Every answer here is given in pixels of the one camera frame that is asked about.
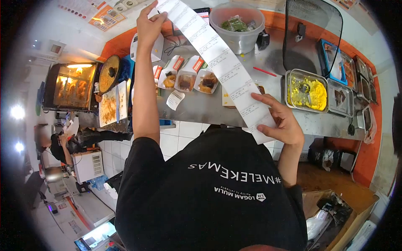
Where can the person's left hand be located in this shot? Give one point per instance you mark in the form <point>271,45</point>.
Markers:
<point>147,31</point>

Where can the person's right hand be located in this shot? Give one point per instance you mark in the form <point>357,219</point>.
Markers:
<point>287,125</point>

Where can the person's right thumb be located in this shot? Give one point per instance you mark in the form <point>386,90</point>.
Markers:
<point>267,128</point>

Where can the person's left thumb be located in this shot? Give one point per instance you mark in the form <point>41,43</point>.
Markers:
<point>159,17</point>

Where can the person's left index finger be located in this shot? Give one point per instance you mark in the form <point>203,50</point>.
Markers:
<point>150,8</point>

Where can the person's right index finger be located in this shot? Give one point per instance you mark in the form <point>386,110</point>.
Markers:
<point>265,99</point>

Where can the long white paper receipt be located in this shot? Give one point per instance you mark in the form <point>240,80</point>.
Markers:
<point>219,59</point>

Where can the red pen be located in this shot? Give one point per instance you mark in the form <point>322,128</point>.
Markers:
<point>264,71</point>

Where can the metal spoon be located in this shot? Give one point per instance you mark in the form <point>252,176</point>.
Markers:
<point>305,91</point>

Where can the orange menu poster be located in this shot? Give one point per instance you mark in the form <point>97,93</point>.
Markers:
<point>106,18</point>

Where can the steel tray with yellow food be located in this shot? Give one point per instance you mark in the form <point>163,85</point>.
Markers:
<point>317,94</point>

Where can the white paper food box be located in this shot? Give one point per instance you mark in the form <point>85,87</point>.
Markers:
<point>187,78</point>
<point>157,75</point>
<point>207,82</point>
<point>169,77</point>

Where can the small black device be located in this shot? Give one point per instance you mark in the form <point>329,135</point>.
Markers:
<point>263,40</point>

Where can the clear plastic tub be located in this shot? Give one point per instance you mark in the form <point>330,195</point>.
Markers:
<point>238,39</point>

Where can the black bag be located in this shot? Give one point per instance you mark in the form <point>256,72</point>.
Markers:
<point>329,155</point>

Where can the round black pan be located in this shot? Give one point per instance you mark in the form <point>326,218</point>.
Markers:
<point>110,73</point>

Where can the steel tray with brown sachets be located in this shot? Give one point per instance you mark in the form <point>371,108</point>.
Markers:
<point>340,98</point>

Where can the green sachets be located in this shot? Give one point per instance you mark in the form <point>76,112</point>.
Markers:
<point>236,24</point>

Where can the blue rimmed tray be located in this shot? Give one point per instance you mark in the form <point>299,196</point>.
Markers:
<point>333,59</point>

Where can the small white receipt slip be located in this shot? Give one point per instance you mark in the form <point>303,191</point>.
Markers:
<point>174,100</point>

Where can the person's body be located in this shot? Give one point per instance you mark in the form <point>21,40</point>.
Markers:
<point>207,194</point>

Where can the row of steel trays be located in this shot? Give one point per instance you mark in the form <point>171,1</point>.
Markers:
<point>361,75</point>

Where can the small steel container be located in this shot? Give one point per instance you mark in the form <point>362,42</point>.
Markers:
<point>366,118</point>

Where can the white cutting board with crumbs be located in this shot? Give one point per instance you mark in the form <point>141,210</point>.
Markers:
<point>111,105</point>

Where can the heated display cabinet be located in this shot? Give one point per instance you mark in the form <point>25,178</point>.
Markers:
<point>73,86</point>

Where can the open cardboard box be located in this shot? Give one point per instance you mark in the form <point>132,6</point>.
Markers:
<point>336,219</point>

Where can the white appliance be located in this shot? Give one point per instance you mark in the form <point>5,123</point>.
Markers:
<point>88,166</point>

